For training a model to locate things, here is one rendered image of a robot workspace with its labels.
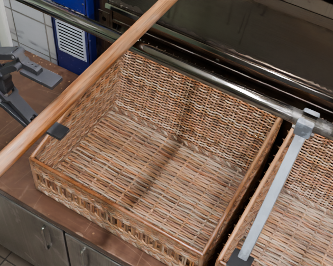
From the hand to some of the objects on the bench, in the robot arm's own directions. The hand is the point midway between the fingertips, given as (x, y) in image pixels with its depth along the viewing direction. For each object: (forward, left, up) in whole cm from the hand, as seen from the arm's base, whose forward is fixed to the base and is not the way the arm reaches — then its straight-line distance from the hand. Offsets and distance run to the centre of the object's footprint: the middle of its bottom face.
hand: (56, 107), depth 94 cm
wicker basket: (+62, +34, -61) cm, 93 cm away
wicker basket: (+3, +35, -61) cm, 70 cm away
